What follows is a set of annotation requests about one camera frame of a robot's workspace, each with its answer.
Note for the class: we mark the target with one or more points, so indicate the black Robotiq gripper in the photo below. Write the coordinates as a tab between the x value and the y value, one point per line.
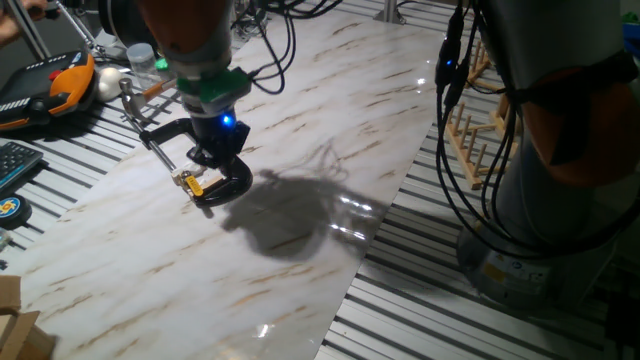
217	137

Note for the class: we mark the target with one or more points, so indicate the brass valve with yellow lever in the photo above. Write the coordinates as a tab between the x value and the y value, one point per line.
194	186

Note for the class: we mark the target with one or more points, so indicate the person forearm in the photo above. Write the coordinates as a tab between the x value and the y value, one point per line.
7	27

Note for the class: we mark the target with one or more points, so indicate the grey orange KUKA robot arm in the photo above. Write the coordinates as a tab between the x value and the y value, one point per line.
550	40

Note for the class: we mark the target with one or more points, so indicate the plain wooden block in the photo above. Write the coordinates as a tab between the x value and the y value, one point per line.
212	182

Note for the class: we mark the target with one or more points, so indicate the black metal C-clamp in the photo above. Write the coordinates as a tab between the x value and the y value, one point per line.
240	182

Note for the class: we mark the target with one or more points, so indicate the clear plastic jar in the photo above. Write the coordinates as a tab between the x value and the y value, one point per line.
141	62

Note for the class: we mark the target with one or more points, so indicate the white egg shaped object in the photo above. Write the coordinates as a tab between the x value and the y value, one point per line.
109	84

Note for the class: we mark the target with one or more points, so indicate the white marble pattern sheet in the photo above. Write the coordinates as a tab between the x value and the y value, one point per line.
150	275

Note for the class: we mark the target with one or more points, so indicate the black filament spool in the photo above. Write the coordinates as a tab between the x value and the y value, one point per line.
117	22

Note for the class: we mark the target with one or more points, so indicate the orange black teach pendant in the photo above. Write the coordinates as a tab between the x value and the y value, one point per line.
50	90

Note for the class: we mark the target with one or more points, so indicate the thin metal rod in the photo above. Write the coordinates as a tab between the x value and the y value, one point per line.
80	27

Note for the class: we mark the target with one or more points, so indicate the black computer keyboard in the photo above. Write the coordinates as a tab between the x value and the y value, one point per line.
15	162

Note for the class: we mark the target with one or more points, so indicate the round black tape measure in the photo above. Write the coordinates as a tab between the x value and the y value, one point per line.
12	210

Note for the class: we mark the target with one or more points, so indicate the aluminium profile beam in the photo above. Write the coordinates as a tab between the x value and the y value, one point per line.
389	12
27	27

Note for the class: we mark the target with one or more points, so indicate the wooden dish rack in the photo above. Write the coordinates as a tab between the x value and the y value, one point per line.
467	160

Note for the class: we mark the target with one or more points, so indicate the open brown cardboard box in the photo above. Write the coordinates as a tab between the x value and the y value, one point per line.
20	335

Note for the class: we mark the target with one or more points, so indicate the blue plastic bag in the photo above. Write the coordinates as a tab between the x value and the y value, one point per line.
632	42

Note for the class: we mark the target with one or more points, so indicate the green gripper mount plate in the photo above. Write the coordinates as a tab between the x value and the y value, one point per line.
215	87

